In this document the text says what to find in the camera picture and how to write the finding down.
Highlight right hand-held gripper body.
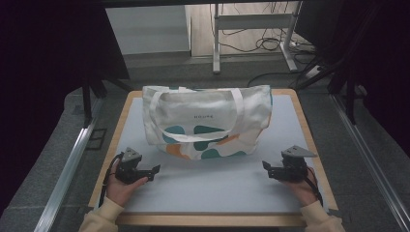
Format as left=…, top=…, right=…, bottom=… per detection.
left=270, top=145, right=319, bottom=184

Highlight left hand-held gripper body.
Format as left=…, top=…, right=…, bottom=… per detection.
left=114, top=147, right=153, bottom=186

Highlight white tote bag coloured blobs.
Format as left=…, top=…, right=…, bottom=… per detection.
left=141, top=84, right=274, bottom=161

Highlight person's left hand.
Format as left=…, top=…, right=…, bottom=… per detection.
left=105, top=163, right=150, bottom=208

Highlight person's right hand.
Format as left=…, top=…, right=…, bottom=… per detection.
left=279, top=167, right=320, bottom=208

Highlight black floor grille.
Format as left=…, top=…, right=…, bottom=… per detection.
left=84, top=128, right=108, bottom=151

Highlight grey-blue table mat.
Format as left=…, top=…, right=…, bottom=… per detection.
left=117, top=94, right=331, bottom=214

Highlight black metal stand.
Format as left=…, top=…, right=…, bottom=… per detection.
left=293, top=54, right=368, bottom=126
left=79, top=72, right=133, bottom=130

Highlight white power strip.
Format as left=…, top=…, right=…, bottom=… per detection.
left=304, top=64, right=324, bottom=80

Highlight dark curtain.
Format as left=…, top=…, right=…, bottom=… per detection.
left=294, top=0, right=410, bottom=159
left=0, top=0, right=131, bottom=218

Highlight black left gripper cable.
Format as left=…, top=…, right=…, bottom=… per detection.
left=98, top=152, right=126, bottom=208

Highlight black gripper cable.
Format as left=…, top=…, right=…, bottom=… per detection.
left=304, top=165, right=325, bottom=208
left=98, top=152, right=126, bottom=208

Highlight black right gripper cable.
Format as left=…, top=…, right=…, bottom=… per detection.
left=304, top=165, right=325, bottom=208

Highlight aluminium rail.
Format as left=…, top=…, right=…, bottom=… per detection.
left=33, top=96, right=104, bottom=232
left=330, top=93, right=410, bottom=232

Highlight black floor cables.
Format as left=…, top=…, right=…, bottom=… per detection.
left=221, top=2, right=318, bottom=56

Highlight white metal desk frame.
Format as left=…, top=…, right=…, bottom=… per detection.
left=211, top=1, right=305, bottom=74

